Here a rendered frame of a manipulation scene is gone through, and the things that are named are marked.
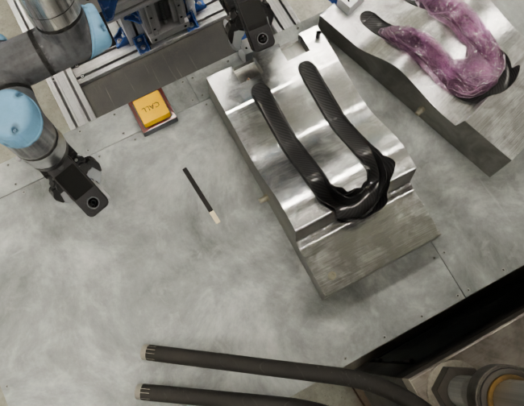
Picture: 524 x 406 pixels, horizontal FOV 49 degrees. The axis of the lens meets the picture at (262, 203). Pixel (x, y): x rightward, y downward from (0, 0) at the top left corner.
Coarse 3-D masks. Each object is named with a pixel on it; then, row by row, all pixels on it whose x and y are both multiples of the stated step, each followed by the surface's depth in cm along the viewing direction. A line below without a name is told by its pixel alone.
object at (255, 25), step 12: (240, 0) 106; (252, 0) 107; (240, 12) 107; (252, 12) 108; (264, 12) 108; (252, 24) 108; (264, 24) 109; (252, 36) 109; (264, 36) 109; (252, 48) 110; (264, 48) 110
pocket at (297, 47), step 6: (300, 36) 119; (288, 42) 120; (294, 42) 120; (300, 42) 121; (282, 48) 120; (288, 48) 121; (294, 48) 121; (300, 48) 121; (306, 48) 120; (288, 54) 121; (294, 54) 121; (300, 54) 121; (288, 60) 120
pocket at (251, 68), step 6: (252, 60) 119; (240, 66) 119; (246, 66) 119; (252, 66) 120; (258, 66) 119; (240, 72) 120; (246, 72) 120; (252, 72) 120; (258, 72) 120; (240, 78) 119; (246, 78) 119
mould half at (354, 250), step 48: (240, 96) 115; (288, 96) 116; (336, 96) 116; (240, 144) 116; (336, 144) 111; (384, 144) 109; (288, 192) 106; (336, 240) 111; (384, 240) 111; (432, 240) 115; (336, 288) 108
